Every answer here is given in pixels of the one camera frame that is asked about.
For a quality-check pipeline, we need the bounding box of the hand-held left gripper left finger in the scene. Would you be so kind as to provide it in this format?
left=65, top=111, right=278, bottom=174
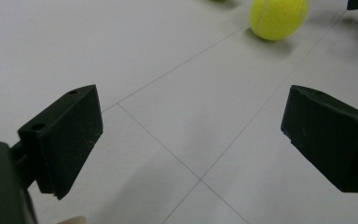
left=10, top=84, right=103, bottom=201

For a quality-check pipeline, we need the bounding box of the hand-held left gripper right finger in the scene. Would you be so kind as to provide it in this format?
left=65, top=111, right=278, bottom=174
left=280, top=84, right=358, bottom=193

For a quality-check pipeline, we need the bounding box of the yellow tennis ball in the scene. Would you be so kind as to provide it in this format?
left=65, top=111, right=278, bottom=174
left=248, top=0, right=309, bottom=42

